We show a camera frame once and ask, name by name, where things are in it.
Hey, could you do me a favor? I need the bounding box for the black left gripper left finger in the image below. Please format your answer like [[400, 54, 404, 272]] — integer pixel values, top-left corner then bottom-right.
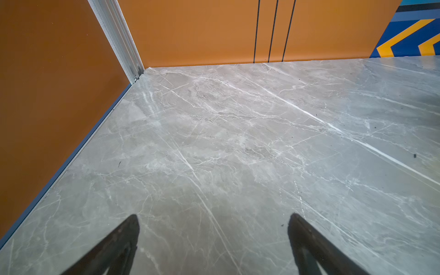
[[63, 214, 140, 275]]

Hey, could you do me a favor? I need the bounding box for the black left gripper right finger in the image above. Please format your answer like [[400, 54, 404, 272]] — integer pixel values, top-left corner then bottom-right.
[[288, 213, 368, 275]]

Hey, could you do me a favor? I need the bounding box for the aluminium corner post left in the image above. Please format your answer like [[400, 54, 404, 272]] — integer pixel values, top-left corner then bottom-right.
[[88, 0, 145, 84]]

